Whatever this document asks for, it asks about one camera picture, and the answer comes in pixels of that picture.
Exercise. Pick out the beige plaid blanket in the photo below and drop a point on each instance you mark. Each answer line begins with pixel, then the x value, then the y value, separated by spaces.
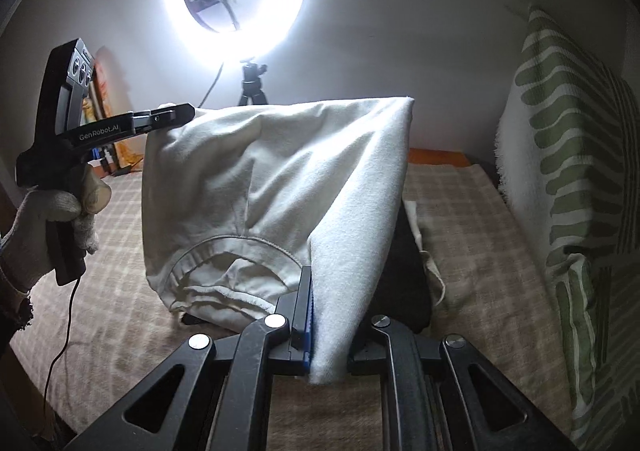
pixel 475 231

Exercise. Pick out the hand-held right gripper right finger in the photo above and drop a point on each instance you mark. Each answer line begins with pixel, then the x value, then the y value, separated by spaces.
pixel 382 331

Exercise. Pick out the person's left forearm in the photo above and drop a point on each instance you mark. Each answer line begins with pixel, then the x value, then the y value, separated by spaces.
pixel 10 316

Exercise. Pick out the person's left hand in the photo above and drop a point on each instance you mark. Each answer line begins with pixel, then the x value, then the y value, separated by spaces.
pixel 30 231

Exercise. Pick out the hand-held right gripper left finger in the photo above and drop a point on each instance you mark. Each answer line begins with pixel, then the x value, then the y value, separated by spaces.
pixel 307 326

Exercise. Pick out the white t-shirt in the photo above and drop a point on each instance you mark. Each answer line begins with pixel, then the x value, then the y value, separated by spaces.
pixel 300 171

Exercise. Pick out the orange leaf print sheet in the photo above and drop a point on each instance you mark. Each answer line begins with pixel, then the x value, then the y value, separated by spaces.
pixel 435 156

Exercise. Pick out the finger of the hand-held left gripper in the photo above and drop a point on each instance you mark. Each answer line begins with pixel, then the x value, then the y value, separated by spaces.
pixel 165 115

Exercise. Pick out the green striped white pillow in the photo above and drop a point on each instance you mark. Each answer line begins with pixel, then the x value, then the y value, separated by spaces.
pixel 565 141

